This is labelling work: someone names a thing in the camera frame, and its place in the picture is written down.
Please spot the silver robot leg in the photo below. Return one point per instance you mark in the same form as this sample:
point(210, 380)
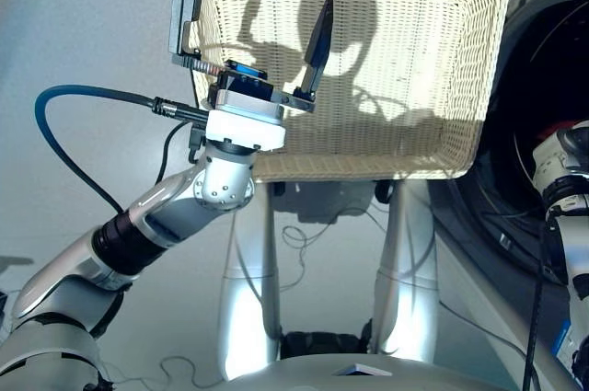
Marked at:
point(244, 308)
point(405, 308)

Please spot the colourful energy label sticker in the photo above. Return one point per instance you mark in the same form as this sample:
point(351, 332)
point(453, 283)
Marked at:
point(561, 340)

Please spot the pale woven basket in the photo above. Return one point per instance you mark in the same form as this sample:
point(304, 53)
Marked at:
point(414, 64)

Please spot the coral red cloth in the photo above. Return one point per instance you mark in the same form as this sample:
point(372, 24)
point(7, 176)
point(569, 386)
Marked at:
point(552, 129)

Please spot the silver robot body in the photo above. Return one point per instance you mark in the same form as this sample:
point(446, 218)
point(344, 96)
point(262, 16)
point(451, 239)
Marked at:
point(299, 375)

